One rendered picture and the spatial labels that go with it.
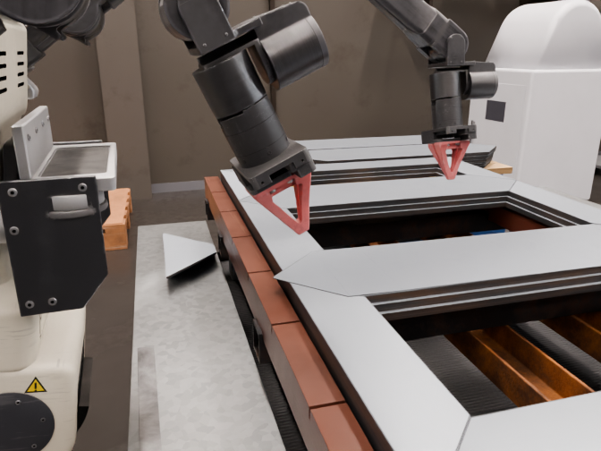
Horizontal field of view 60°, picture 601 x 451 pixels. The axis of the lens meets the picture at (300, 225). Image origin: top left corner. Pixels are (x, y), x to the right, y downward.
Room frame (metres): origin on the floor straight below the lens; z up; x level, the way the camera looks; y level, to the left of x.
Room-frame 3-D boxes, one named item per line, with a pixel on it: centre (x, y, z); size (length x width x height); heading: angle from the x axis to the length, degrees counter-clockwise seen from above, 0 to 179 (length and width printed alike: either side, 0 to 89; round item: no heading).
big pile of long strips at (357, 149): (1.88, -0.30, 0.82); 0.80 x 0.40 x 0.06; 106
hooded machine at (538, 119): (4.12, -1.80, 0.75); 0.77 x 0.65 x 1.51; 110
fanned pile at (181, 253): (1.23, 0.28, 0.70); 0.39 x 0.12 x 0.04; 16
